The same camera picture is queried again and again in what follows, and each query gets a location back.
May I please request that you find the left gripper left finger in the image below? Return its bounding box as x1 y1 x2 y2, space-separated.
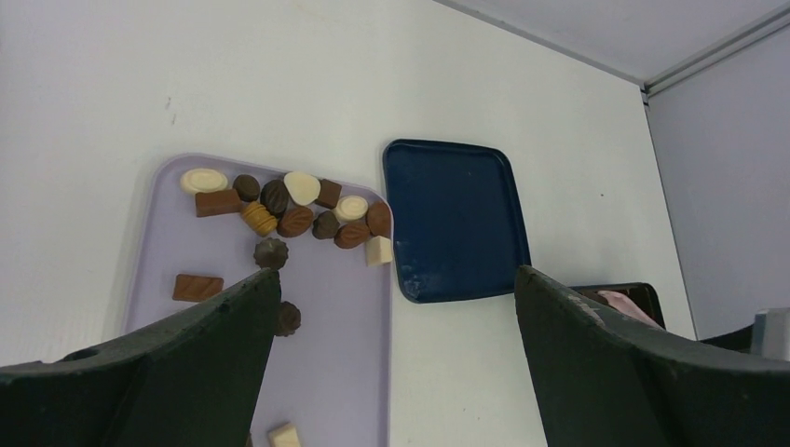
1 270 281 446

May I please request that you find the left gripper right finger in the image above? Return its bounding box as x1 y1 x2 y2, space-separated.
514 265 789 446

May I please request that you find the lilac tray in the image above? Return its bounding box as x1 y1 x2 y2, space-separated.
123 154 391 446

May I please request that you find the brown bar chocolate lower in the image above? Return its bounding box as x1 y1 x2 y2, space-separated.
171 274 225 303

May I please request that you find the brown bar chocolate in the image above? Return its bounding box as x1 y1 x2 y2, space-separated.
195 189 242 218
171 274 225 303

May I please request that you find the white block chocolate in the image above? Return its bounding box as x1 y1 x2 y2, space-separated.
267 423 302 447

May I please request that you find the dark fluted chocolate lower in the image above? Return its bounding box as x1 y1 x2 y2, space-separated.
275 301 302 337

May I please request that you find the dark fluted chocolate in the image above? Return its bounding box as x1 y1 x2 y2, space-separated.
253 237 289 270
275 301 302 337

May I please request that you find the dark fluted chocolate upper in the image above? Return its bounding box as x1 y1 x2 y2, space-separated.
253 237 289 270

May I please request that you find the caramel ridged chocolate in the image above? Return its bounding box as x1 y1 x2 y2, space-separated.
240 202 279 237

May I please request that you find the brown leaf chocolate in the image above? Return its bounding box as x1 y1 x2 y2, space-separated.
277 206 314 237
334 221 371 250

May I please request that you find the dark ribbed chocolate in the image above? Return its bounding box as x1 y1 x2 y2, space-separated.
259 179 290 219

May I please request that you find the dark small chocolate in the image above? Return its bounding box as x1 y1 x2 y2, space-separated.
312 210 341 240

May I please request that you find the dark round chocolate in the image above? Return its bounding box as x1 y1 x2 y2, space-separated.
232 174 262 202

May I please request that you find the white oval chocolate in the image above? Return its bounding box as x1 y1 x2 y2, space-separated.
180 168 228 195

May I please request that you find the brown leaf chocolate lower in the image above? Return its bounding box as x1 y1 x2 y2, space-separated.
334 221 371 250

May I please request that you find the white heart chocolate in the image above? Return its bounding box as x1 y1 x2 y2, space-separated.
283 171 321 207

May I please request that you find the white cube chocolate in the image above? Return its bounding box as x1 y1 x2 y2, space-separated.
365 236 393 266

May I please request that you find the brown square chocolate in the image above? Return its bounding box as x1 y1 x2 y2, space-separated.
315 179 342 210

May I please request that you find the white swirl chocolate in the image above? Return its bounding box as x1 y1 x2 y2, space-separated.
332 196 369 223

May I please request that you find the brown oval chocolate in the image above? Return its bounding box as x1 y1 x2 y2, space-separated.
365 201 392 237

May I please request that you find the dark blue box lid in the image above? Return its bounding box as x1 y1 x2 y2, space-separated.
382 139 531 305

